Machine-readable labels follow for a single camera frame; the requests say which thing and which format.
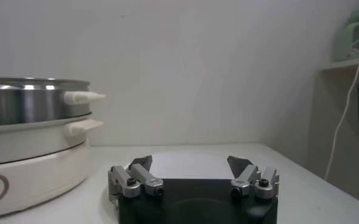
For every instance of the white shelf table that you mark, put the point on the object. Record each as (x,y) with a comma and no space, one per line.
(343,64)

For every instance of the white electric cooking pot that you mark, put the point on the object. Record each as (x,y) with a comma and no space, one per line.
(36,170)

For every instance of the pale green appliance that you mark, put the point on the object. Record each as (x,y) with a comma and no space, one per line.
(354,33)

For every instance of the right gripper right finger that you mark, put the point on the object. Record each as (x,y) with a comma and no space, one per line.
(252,182)

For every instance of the white round plate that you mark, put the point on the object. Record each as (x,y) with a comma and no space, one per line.
(191,165)

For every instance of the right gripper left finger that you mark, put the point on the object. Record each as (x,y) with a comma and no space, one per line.
(136,182)

